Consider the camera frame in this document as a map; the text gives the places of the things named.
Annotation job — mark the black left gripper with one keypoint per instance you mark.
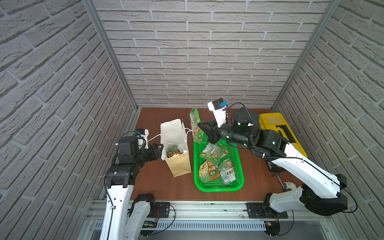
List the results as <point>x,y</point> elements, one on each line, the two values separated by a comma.
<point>157,151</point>

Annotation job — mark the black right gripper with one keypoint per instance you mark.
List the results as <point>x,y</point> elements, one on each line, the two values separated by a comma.
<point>210,132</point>

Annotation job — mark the green condiment packet top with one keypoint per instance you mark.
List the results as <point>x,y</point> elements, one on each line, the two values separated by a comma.
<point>197,133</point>

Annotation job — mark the green white condiment packet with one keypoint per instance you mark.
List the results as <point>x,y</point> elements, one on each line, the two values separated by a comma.
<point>214,153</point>

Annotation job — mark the brown paper bag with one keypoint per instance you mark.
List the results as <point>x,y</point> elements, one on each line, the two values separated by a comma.
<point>173,136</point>

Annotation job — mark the orange green condiment packet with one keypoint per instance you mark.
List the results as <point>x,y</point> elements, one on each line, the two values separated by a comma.
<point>208,172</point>

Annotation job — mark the white pipe elbow fitting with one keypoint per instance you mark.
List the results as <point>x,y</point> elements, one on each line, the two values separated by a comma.
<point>289,186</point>

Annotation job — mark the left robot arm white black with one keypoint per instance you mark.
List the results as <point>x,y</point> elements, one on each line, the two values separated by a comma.
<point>120,222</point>

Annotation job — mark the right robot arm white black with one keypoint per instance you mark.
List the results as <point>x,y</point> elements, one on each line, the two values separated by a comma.
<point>321,191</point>

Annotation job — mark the green plastic basket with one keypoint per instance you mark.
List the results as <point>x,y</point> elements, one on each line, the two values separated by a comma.
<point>218,185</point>

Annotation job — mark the yellow black toolbox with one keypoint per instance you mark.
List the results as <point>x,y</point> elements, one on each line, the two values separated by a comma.
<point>277,123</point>

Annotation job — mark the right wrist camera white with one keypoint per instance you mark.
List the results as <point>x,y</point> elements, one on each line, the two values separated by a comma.
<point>219,108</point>

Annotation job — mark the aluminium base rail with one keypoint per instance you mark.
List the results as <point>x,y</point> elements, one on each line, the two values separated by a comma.
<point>222,216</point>

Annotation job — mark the black tool handle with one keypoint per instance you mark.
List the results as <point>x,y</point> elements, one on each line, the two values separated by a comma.
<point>277,174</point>

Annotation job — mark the aluminium corner post left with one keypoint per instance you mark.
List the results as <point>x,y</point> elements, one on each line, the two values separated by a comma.
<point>95,18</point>

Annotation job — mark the aluminium corner post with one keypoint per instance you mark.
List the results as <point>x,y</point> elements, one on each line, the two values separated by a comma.
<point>95,18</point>
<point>323,23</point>

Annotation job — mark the aluminium corner post right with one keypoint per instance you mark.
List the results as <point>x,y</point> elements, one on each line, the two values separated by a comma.
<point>323,23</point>

